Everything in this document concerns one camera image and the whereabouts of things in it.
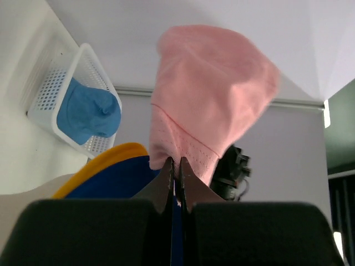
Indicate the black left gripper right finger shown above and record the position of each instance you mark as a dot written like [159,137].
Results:
[217,232]

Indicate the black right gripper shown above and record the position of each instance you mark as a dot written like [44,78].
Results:
[229,180]

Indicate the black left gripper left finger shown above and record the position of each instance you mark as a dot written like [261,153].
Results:
[134,231]

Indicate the yellow bucket hat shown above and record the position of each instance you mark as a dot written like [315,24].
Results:
[108,158]

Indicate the pink bucket hat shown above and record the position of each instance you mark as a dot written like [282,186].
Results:
[212,85]

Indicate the light blue bucket hat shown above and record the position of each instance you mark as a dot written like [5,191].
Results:
[87,112]

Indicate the white plastic basket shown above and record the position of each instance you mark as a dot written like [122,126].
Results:
[85,67]

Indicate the dark blue bucket hat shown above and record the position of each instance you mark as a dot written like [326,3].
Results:
[124,180]

